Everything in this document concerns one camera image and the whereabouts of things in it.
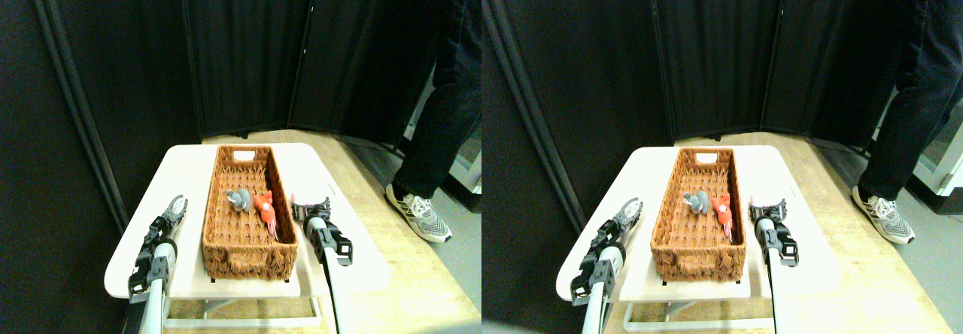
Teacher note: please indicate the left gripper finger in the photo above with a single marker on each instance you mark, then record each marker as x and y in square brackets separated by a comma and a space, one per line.
[184, 214]
[168, 201]
[622, 204]
[639, 216]

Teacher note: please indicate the orange plush toy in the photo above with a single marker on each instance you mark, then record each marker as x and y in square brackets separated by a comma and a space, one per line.
[263, 204]
[721, 207]

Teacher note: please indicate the grey plush toy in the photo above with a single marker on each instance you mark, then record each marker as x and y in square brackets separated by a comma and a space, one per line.
[697, 202]
[241, 200]

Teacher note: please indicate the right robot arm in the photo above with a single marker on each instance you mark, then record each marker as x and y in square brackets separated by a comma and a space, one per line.
[316, 226]
[765, 227]

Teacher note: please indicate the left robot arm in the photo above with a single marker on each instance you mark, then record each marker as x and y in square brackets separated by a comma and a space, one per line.
[165, 256]
[612, 259]

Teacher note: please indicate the low white table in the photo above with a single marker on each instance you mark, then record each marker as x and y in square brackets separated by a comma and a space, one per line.
[645, 167]
[188, 165]

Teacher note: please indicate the brown wicker basket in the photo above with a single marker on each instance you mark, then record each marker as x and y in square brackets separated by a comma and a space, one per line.
[726, 266]
[278, 265]

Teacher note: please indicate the black curtain stand pole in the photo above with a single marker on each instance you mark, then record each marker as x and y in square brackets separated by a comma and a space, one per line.
[76, 101]
[193, 63]
[536, 101]
[300, 63]
[662, 63]
[772, 63]

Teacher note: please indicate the white shelf unit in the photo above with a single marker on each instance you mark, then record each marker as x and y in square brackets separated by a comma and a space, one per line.
[472, 170]
[949, 161]

